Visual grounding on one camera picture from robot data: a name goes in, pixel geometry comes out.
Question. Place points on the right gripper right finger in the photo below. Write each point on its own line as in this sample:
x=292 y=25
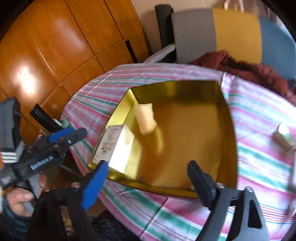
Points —
x=248 y=221

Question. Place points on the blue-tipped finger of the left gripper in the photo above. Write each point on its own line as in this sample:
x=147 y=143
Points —
x=59 y=134

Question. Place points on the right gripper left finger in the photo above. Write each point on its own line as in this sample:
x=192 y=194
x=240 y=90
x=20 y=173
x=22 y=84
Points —
x=48 y=221

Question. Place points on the yellow sponge block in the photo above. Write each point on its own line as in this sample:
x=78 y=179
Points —
x=145 y=118

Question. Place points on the person's left hand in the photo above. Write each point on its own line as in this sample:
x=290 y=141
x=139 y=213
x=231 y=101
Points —
x=16 y=196

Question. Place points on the cream tea box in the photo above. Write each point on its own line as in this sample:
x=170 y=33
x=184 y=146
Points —
x=115 y=147

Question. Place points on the wooden wardrobe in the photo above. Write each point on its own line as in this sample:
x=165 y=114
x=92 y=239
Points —
x=54 y=48

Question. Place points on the gold tin box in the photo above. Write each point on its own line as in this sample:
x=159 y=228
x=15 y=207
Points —
x=193 y=124

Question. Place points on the striped bed sheet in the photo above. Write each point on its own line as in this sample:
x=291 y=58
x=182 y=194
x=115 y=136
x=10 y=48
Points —
x=262 y=164

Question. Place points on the black rolled mat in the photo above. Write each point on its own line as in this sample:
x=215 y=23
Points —
x=163 y=14

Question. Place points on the maroon cloth on chair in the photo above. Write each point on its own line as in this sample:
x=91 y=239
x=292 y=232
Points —
x=260 y=74

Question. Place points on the tricolour armchair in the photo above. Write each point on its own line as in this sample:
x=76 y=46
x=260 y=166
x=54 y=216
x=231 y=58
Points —
x=244 y=36

